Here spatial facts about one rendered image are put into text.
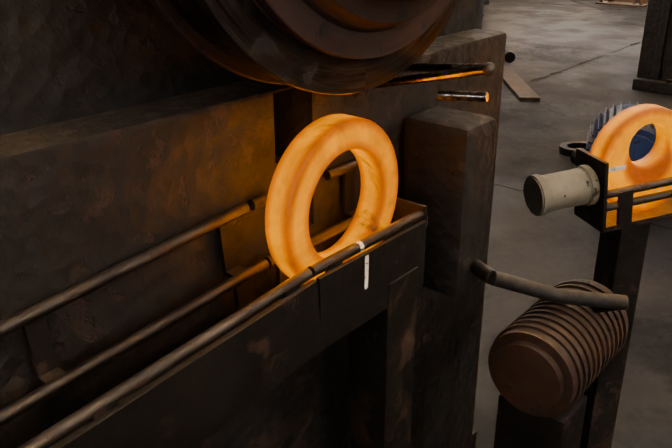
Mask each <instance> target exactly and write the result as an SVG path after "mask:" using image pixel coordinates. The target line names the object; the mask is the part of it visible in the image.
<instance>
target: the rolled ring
mask: <svg viewBox="0 0 672 448"><path fill-rule="evenodd" d="M347 150H351V152H352V153H353V154H354V156H355V158H356V160H357V162H358V166H359V170H360V177H361V188H360V196H359V201H358V205H357V209H356V212H355V214H354V217H353V219H352V221H351V223H350V225H349V227H348V228H347V230H346V231H345V233H344V234H343V236H342V237H341V238H340V239H339V240H338V241H337V242H336V243H335V244H334V245H333V246H331V247H330V248H328V249H327V250H325V251H322V252H319V253H317V252H316V250H315V249H314V247H313V245H312V242H311V239H310V234H309V210H310V204H311V200H312V196H313V193H314V190H315V188H316V185H317V183H318V181H319V179H320V177H321V175H322V174H323V172H324V171H325V169H326V168H327V167H328V165H329V164H330V163H331V162H332V161H333V160H334V159H335V158H336V157H337V156H339V155H340V154H341V153H343V152H345V151H347ZM397 192H398V165H397V159H396V154H395V151H394V148H393V145H392V143H391V141H390V139H389V137H388V135H387V134H386V133H385V131H384V130H383V129H382V128H381V127H380V126H379V125H377V124H376V123H375V122H373V121H371V120H368V119H365V118H361V117H356V116H351V115H347V114H331V115H327V116H324V117H321V118H319V119H317V120H315V121H313V122H312V123H310V124H309V125H308V126H306V127H305V128H304V129H303V130H302V131H301V132H300V133H299V134H298V135H297V136H296V137H295V138H294V139H293V140H292V142H291V143H290V144H289V146H288V147H287V149H286V150H285V152H284V154H283V155H282V157H281V159H280V161H279V163H278V165H277V167H276V169H275V172H274V175H273V177H272V180H271V183H270V187H269V191H268V195H267V201H266V208H265V233H266V239H267V244H268V248H269V251H270V253H271V256H272V258H273V260H274V261H275V263H276V265H277V266H278V267H279V269H280V270H281V271H282V272H283V273H284V274H285V275H287V276H288V277H289V278H290V277H292V276H294V275H295V274H297V273H298V272H300V271H302V270H303V269H305V268H307V267H308V266H310V265H312V264H314V263H316V262H318V261H320V260H322V259H324V258H326V257H328V256H330V255H332V254H333V253H335V252H337V251H339V250H341V249H343V248H345V247H347V246H349V245H351V244H353V243H354V242H356V241H359V240H361V239H362V238H364V237H366V236H368V235H370V234H372V233H374V232H376V231H378V230H380V229H382V228H384V227H386V226H388V225H390V223H391V220H392V217H393V213H394V209H395V205H396V199H397Z"/></svg>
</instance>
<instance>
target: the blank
mask: <svg viewBox="0 0 672 448"><path fill-rule="evenodd" d="M651 123H653V124H654V126H655V128H656V140H655V143H654V146H653V147H652V149H651V151H650V152H649V153H648V154H647V155H646V156H645V157H643V158H642V159H640V160H637V161H631V160H630V157H629V146H630V142H631V140H632V138H633V136H634V135H635V134H636V132H637V131H638V130H639V129H641V128H642V127H643V126H645V125H648V124H651ZM590 153H591V154H593V155H595V156H597V157H598V158H600V159H602V160H604V161H606V162H608V163H609V174H608V190H611V189H616V188H621V187H626V186H630V185H635V184H640V183H644V182H649V181H654V180H659V179H663V178H668V177H672V110H670V109H667V108H665V107H662V106H659V105H655V104H640V105H636V106H632V107H629V108H627V109H625V110H623V111H621V112H620V113H618V114H617V115H615V116H614V117H613V118H612V119H610V120H609V121H608V122H607V123H606V125H605V126H604V127H603V128H602V129H601V131H600V132H599V134H598V135H597V137H596V139H595V141H594V143H593V146H592V149H591V152H590ZM670 189H672V185H670V186H665V187H661V188H656V189H651V190H647V191H642V192H637V193H634V194H633V197H638V196H642V195H647V194H651V193H656V192H661V191H665V190H670ZM668 199H669V198H667V199H663V200H658V201H653V202H649V203H644V204H640V205H635V206H633V209H632V212H636V211H645V210H648V209H651V208H654V207H656V206H658V205H660V204H662V203H663V202H665V201H666V200H668Z"/></svg>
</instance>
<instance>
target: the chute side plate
mask: <svg viewBox="0 0 672 448"><path fill-rule="evenodd" d="M426 224H427V221H425V220H422V221H420V222H418V223H416V224H414V225H413V226H411V227H409V228H407V229H406V230H404V231H401V232H400V233H398V234H396V235H394V236H392V237H390V238H388V239H387V240H385V241H383V242H381V243H379V244H377V245H376V246H374V247H372V248H370V249H368V250H366V251H364V252H363V253H361V254H359V255H357V256H355V257H353V258H351V259H350V260H348V261H346V262H344V263H343V264H341V265H339V266H337V267H335V268H333V269H331V270H330V271H327V272H326V273H324V274H322V275H320V276H318V277H316V280H311V281H310V282H308V283H307V284H305V285H304V286H302V287H301V288H299V289H298V290H296V291H295V292H293V293H292V294H290V295H289V296H287V297H285V298H283V299H282V300H280V301H279V302H277V303H276V304H274V305H273V306H271V307H269V308H268V309H266V310H265V311H263V312H262V313H260V314H259V315H257V316H256V317H254V318H252V319H251V320H249V321H248V322H246V323H245V324H243V325H242V326H240V327H238V328H237V329H235V330H234V331H232V332H231V333H229V334H228V335H226V336H225V337H223V338H221V339H220V340H218V341H217V342H215V343H214V344H212V345H211V346H209V347H207V348H206V349H204V350H203V351H201V352H200V353H198V354H197V355H195V356H194V357H192V358H190V359H189V360H187V361H186V362H184V363H183V364H181V365H180V366H178V367H176V368H175V369H173V370H172V371H170V372H169V373H167V374H166V375H164V376H163V377H161V378H159V379H158V380H156V381H155V382H153V383H152V384H150V385H149V386H147V387H145V388H144V389H142V390H141V391H139V392H138V393H136V394H135V395H133V396H132V397H130V398H128V399H127V400H125V401H124V402H122V403H121V404H119V405H118V406H117V407H115V408H113V409H112V410H110V411H109V412H107V413H106V414H104V415H103V416H101V417H100V418H98V419H96V420H95V421H93V422H91V423H90V424H88V425H87V426H85V427H83V428H82V429H80V430H79V431H77V432H76V433H74V434H73V435H71V436H70V437H68V438H66V439H65V440H63V441H62V442H60V443H59V444H57V445H56V446H54V447H52V448H194V447H195V446H196V445H198V444H199V443H200V442H202V441H203V440H204V439H206V438H207V437H208V436H210V435H211V434H212V433H214V432H215V431H216V430H218V429H219V428H220V427H222V426H223V425H224V424H226V423H227V422H228V421H230V420H231V419H232V418H234V417H235V416H236V415H238V414H239V413H240V412H241V411H243V410H244V409H245V408H247V407H248V406H249V405H251V404H252V403H253V402H255V401H256V400H257V399H259V398H260V397H261V396H263V395H264V394H265V393H267V392H268V391H269V390H271V389H272V388H273V387H275V386H276V385H277V384H279V383H280V382H281V381H283V380H284V379H285V378H287V377H288V376H289V375H290V374H292V373H293V372H294V371H296V370H297V369H298V368H300V367H301V366H302V365H304V364H305V363H306V362H308V361H309V360H310V359H312V358H313V357H314V356H316V355H317V354H318V353H320V352H321V351H322V350H324V349H325V348H327V347H328V346H330V345H332V344H333V343H335V342H336V341H338V340H339V339H341V338H342V337H344V336H345V335H347V334H348V333H350V332H351V331H353V330H355V329H356V328H358V327H359V326H361V325H362V324H364V323H365V322H367V321H368V320H370V319H371V318H373V317H374V316H376V315H377V314H379V313H381V312H382V311H384V310H385V309H387V304H388V284H389V283H391V282H392V281H394V280H396V279H397V278H399V277H401V276H402V275H404V274H405V273H407V272H409V271H410V270H412V269H414V268H415V267H418V284H417V288H419V287H420V286H422V285H423V284H424V264H425V244H426ZM368 254H369V272H368V288H367V289H365V290H364V288H365V256H367V255H368Z"/></svg>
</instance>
